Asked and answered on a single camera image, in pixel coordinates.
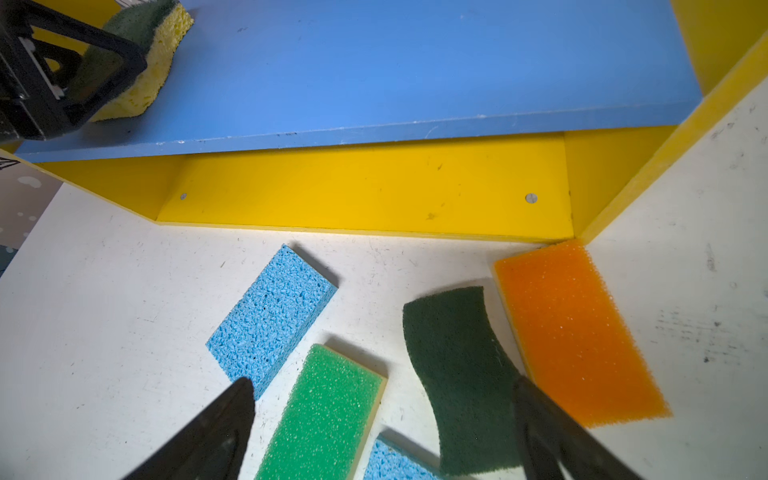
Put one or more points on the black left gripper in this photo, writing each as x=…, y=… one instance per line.
x=57, y=72

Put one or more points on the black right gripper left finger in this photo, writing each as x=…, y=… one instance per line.
x=212, y=445

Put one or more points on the yellow shelf with coloured boards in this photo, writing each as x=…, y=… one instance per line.
x=532, y=121

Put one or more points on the blue sponge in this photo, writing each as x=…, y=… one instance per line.
x=265, y=326
x=388, y=461

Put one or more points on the blue sponge lower right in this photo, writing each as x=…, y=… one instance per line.
x=388, y=461

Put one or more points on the blue sponge upper middle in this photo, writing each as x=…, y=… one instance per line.
x=265, y=326

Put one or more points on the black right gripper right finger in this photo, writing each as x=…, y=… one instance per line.
x=552, y=444

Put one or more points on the orange sponge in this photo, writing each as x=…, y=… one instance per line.
x=574, y=343

